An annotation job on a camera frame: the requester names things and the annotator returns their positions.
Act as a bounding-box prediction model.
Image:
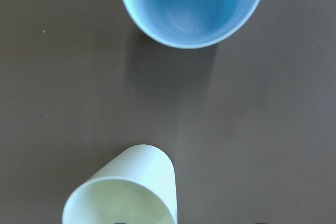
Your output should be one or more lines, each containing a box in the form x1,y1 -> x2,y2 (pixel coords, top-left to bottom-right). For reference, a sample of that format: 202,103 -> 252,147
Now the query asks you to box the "blue plastic cup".
123,0 -> 260,49

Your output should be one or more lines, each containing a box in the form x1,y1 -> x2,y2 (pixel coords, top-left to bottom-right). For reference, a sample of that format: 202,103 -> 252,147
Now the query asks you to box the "cream plastic cup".
62,144 -> 178,223

